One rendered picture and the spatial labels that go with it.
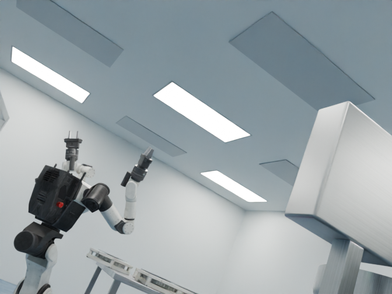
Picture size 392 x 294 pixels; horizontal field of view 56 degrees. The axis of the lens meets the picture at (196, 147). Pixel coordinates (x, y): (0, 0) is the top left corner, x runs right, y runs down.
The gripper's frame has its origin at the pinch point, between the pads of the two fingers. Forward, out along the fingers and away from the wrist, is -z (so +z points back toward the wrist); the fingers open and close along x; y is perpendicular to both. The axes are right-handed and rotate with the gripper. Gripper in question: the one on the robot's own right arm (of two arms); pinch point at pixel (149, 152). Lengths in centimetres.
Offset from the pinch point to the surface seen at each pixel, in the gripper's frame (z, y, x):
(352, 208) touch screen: -29, -21, -169
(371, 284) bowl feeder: -17, -3, -167
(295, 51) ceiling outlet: -115, 82, 36
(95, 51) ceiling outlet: -48, -30, 233
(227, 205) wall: 94, 357, 424
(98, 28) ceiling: -69, -41, 190
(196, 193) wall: 97, 283, 427
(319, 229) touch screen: -23, -24, -167
